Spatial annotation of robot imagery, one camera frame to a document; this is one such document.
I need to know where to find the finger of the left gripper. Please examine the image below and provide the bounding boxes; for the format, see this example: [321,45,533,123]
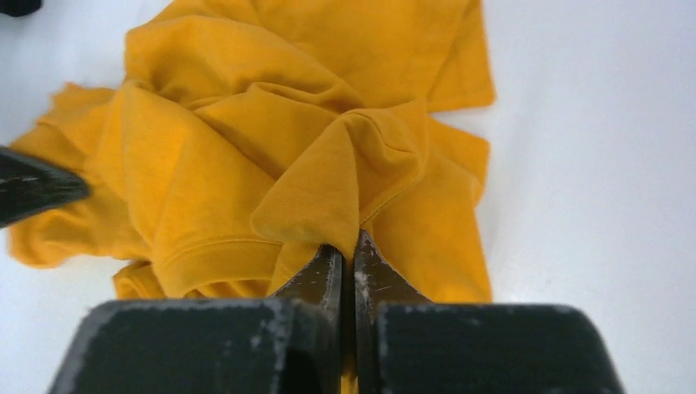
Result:
[1,146,91,228]

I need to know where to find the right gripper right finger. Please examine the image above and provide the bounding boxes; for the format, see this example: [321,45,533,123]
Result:
[354,231,624,393]

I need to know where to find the yellow t shirt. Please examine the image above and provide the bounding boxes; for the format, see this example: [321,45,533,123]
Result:
[8,1,495,302]

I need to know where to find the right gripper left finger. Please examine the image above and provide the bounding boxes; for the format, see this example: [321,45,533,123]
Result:
[50,245,344,393]

